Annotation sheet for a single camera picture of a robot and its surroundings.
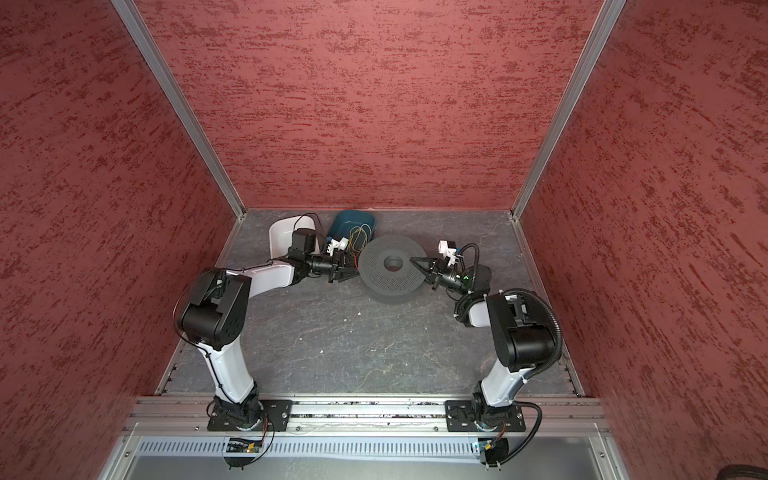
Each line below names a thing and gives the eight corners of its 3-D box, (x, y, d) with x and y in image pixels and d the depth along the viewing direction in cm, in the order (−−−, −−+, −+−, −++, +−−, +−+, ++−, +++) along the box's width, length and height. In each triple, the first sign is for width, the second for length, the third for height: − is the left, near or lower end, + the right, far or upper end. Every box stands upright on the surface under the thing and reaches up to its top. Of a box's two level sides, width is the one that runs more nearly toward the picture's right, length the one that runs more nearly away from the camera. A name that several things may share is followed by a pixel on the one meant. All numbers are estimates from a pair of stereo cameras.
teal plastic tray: (332, 238, 114) (330, 228, 110) (336, 216, 122) (334, 206, 118) (374, 238, 115) (374, 229, 110) (376, 216, 122) (375, 206, 118)
